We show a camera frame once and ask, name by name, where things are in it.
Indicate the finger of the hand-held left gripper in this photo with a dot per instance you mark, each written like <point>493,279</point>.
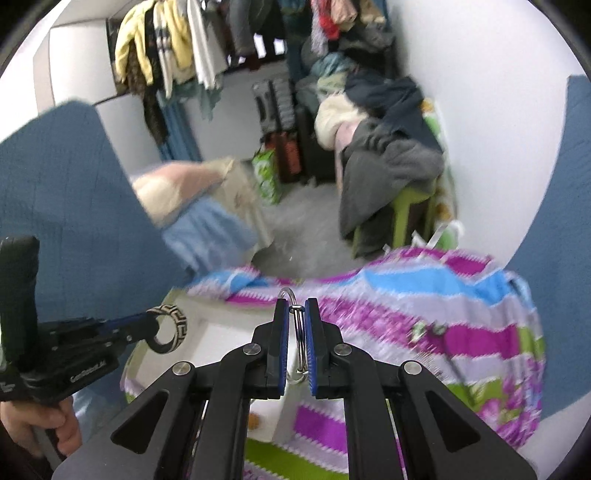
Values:
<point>134,334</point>
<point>111,322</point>

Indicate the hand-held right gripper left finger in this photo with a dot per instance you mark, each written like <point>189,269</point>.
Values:
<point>282,341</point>

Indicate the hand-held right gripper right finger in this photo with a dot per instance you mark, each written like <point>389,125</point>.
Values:
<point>313,341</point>

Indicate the black patterned bangle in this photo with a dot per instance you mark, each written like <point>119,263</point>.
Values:
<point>178,321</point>

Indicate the orange figure charm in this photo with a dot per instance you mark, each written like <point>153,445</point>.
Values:
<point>254,421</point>

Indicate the person's left hand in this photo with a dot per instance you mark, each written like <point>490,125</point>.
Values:
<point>27,420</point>

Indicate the striped floral cloth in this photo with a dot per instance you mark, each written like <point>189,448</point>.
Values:
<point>392,304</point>

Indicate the light blue bed skirt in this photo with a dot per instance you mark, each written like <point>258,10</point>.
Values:
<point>207,230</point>

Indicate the blue quilted cushion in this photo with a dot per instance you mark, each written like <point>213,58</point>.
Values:
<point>568,207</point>
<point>69,194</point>

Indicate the beige bed sheet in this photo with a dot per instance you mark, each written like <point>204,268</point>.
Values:
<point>244,198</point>

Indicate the pink pillow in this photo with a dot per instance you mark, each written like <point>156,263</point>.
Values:
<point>175,184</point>

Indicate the green shopping bag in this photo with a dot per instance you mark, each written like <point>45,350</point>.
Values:
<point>267,175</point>

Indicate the green plastic stool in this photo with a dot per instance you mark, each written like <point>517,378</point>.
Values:
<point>406,203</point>

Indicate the grey garment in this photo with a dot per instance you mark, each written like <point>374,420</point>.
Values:
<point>383,180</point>

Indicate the red suitcase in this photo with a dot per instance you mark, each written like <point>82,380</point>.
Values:
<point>284,157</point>

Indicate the black suitcase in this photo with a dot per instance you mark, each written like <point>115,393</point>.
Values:
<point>314,147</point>

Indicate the white printed mattress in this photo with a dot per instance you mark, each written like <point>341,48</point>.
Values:
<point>445,194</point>

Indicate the pink quilt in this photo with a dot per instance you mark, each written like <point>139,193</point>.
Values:
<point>344,143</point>

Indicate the cream blanket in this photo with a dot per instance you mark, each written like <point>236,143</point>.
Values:
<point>337,117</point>

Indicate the grey suitcase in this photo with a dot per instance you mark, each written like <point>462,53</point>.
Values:
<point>272,106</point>

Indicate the dark navy garment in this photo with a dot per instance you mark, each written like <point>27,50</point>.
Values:
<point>392,99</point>

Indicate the pile of clothes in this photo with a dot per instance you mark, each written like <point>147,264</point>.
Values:
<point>332,64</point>

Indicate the row of hanging clothes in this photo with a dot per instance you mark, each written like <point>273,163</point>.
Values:
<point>175,41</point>

